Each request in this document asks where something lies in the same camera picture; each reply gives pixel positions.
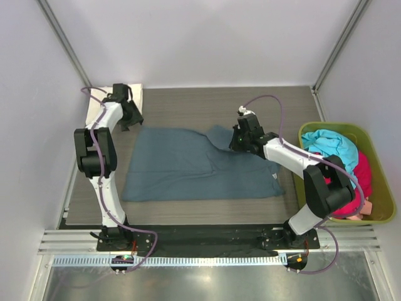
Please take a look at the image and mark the slate blue t shirt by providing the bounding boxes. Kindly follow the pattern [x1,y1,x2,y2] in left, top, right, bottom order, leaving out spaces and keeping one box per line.
[122,125,284,202]

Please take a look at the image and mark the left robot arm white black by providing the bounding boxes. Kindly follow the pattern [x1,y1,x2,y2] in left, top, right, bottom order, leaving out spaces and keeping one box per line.
[74,98,143,251]

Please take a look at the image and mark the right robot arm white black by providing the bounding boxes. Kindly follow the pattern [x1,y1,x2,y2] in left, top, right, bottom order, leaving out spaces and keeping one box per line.
[229,110,355,248]

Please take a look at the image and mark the folded white t shirt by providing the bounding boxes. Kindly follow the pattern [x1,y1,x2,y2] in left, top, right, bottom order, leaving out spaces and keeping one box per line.
[85,83,143,125]

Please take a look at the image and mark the cyan t shirt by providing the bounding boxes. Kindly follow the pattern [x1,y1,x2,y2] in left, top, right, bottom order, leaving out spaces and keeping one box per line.
[301,129,359,175]

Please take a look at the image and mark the magenta t shirt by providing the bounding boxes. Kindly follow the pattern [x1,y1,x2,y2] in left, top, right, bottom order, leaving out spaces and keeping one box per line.
[333,151,372,218]

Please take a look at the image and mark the pink garment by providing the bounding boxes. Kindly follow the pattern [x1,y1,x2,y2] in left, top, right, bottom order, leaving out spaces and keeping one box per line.
[347,198,373,221]

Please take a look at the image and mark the olive green plastic bin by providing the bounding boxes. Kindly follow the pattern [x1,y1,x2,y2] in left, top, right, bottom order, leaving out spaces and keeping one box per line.
[298,122,397,226]

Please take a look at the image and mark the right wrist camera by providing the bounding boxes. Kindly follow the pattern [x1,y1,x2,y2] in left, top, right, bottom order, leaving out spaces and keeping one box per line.
[237,106,255,117]

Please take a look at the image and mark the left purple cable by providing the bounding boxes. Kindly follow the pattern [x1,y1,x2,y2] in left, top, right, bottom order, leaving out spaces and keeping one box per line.
[80,86,159,272]

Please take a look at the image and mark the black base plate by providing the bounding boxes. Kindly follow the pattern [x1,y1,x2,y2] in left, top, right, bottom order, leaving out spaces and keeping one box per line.
[90,224,320,258]

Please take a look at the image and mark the slotted white cable duct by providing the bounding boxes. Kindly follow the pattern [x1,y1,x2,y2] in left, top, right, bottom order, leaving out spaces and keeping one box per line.
[53,253,287,268]

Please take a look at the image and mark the left aluminium corner post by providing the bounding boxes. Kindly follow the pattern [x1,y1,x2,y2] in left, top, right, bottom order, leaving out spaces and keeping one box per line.
[35,0,92,87]

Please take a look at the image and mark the aluminium corner post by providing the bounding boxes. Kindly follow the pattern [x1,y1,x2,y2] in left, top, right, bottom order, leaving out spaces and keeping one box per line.
[35,0,92,87]
[311,0,372,93]

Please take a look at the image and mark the right aluminium corner post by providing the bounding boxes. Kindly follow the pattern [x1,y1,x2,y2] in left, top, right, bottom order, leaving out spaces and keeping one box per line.
[311,0,372,93]

